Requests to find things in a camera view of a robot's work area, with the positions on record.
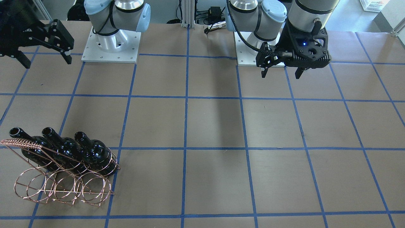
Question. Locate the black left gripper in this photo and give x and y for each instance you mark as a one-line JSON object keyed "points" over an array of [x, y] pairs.
{"points": [[285, 40]]}

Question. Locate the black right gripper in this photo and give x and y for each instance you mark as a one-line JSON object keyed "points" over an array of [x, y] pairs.
{"points": [[15, 29]]}

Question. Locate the dark glass wine bottle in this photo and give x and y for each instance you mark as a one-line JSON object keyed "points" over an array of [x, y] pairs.
{"points": [[68, 151]]}

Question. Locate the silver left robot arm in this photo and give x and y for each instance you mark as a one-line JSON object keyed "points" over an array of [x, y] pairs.
{"points": [[258, 22]]}

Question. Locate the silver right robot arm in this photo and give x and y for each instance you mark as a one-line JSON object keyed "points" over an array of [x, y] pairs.
{"points": [[109, 16]]}

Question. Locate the dark bottle in basket rear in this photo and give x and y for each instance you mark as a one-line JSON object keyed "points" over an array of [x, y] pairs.
{"points": [[39, 156]]}

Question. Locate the dark bottle in basket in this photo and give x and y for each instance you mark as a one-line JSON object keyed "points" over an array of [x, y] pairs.
{"points": [[39, 156], [96, 156]]}

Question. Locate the dark bottle in basket front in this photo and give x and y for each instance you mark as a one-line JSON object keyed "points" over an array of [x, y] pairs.
{"points": [[96, 156]]}

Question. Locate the aluminium frame post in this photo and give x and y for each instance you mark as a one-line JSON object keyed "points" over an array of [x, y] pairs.
{"points": [[187, 13]]}

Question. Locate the copper wire wine basket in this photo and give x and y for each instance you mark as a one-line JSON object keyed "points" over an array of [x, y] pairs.
{"points": [[39, 185]]}

